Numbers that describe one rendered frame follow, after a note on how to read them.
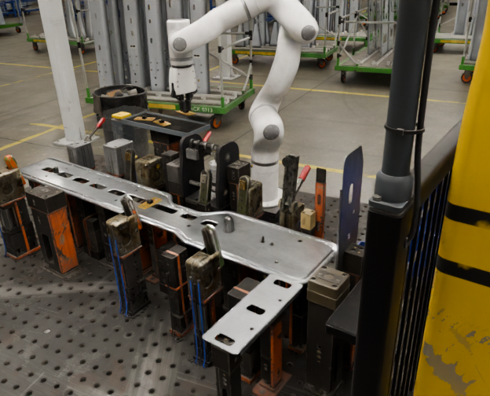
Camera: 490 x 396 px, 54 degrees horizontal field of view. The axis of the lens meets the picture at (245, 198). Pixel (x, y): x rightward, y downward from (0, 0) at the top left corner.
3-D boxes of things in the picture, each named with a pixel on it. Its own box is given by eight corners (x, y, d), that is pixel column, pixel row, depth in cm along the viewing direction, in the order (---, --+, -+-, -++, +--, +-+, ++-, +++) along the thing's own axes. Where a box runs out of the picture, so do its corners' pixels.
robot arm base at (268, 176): (259, 182, 228) (260, 147, 218) (294, 194, 218) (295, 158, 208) (235, 199, 215) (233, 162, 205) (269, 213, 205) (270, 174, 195)
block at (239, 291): (224, 374, 135) (219, 293, 122) (247, 350, 143) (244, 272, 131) (252, 389, 130) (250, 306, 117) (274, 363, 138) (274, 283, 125)
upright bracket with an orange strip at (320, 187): (310, 306, 160) (316, 167, 138) (312, 304, 161) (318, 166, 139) (318, 309, 158) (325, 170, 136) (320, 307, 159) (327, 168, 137)
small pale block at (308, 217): (298, 310, 158) (300, 212, 142) (303, 304, 161) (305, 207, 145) (307, 314, 156) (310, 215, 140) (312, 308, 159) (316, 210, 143)
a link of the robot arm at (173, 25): (192, 58, 174) (191, 54, 182) (189, 20, 168) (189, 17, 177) (169, 59, 173) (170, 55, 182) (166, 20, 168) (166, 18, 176)
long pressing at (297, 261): (5, 175, 195) (3, 172, 194) (53, 158, 211) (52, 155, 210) (304, 289, 122) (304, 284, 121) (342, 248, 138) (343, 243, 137)
